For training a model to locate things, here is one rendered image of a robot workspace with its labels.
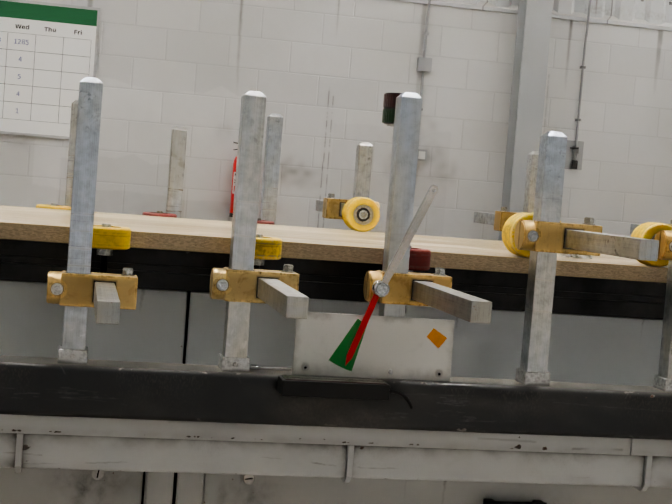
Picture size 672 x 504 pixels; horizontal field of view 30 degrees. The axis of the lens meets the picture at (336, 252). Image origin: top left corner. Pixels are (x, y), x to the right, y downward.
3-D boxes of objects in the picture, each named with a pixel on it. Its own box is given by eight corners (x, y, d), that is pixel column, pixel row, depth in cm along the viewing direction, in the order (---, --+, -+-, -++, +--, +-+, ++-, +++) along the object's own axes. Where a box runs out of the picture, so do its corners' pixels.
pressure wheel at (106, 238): (136, 295, 206) (141, 225, 205) (104, 297, 199) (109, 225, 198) (99, 290, 210) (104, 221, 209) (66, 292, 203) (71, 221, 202)
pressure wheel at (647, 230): (671, 215, 229) (634, 236, 228) (688, 254, 230) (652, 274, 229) (656, 214, 235) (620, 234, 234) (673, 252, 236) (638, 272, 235)
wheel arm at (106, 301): (119, 331, 164) (122, 298, 164) (93, 329, 164) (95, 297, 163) (111, 297, 207) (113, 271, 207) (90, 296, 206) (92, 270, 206)
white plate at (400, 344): (450, 382, 203) (455, 320, 202) (292, 374, 198) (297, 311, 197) (449, 381, 203) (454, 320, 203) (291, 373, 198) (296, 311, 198)
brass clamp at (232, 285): (298, 306, 197) (300, 274, 196) (212, 301, 194) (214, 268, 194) (291, 302, 203) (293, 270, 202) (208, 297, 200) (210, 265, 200)
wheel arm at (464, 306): (491, 330, 172) (494, 298, 171) (468, 328, 171) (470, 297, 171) (410, 297, 214) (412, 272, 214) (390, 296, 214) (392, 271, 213)
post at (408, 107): (398, 391, 202) (423, 93, 200) (377, 390, 202) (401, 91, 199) (393, 387, 206) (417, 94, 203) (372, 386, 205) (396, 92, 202)
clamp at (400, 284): (450, 307, 202) (452, 276, 202) (369, 303, 199) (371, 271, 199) (440, 304, 208) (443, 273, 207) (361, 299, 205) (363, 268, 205)
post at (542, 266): (542, 422, 208) (568, 132, 205) (522, 421, 207) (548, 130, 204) (535, 418, 211) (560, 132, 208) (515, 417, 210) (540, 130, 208)
